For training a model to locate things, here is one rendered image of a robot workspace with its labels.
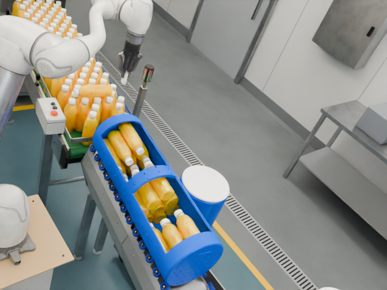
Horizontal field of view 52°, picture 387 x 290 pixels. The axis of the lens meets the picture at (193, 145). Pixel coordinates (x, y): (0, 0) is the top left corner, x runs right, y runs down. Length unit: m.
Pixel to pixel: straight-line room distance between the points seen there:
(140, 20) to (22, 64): 0.60
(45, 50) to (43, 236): 0.78
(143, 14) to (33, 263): 1.13
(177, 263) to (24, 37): 0.99
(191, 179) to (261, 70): 3.48
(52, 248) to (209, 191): 0.86
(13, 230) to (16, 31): 0.70
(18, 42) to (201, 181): 1.20
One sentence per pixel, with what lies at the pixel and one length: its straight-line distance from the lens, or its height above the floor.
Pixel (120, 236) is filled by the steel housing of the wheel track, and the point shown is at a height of 0.86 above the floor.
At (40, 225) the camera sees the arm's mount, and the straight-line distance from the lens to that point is 1.83.
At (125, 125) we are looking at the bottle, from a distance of 2.11.
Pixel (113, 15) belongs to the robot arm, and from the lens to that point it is 1.90.
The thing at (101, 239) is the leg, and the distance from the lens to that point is 2.86.
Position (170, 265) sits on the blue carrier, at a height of 1.14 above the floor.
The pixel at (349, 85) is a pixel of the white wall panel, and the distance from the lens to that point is 4.82.
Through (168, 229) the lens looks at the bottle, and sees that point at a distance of 1.73.
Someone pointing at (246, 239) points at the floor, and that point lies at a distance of 3.52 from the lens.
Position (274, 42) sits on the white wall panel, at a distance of 5.33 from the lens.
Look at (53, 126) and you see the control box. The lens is 2.23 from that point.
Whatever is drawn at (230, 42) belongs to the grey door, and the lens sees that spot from 5.76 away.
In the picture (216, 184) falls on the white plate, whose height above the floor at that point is 1.04.
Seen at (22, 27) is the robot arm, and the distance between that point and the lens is 1.49.
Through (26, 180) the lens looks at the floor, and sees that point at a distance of 3.40.
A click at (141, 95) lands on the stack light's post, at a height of 1.05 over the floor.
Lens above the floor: 2.45
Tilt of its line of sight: 36 degrees down
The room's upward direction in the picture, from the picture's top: 23 degrees clockwise
